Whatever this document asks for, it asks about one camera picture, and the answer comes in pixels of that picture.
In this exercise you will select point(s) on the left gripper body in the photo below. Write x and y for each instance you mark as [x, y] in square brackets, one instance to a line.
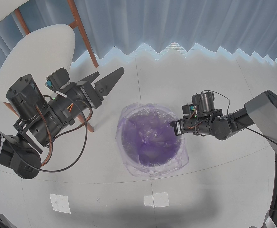
[81, 98]

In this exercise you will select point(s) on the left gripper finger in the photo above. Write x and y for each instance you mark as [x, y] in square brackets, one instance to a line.
[92, 78]
[107, 84]

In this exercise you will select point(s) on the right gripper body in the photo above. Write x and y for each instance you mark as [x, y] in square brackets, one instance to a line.
[188, 126]

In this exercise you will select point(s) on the purple plastic bag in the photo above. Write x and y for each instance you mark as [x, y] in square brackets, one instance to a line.
[152, 139]

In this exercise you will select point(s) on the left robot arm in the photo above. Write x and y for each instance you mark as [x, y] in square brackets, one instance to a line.
[21, 96]

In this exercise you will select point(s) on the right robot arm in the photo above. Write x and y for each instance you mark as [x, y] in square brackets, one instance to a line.
[264, 110]

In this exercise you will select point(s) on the white trash bin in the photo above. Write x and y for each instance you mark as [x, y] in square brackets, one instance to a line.
[126, 151]

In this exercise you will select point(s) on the white cushioned wooden chair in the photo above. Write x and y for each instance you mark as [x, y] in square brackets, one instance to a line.
[38, 51]

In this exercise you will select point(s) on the pale blue curtain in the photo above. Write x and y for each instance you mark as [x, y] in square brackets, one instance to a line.
[176, 13]

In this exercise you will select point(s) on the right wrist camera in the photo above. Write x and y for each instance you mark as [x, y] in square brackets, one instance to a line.
[188, 109]

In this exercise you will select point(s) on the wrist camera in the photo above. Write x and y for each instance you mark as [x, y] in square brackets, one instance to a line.
[188, 109]
[57, 77]

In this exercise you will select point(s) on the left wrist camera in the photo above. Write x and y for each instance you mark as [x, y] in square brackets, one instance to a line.
[57, 77]

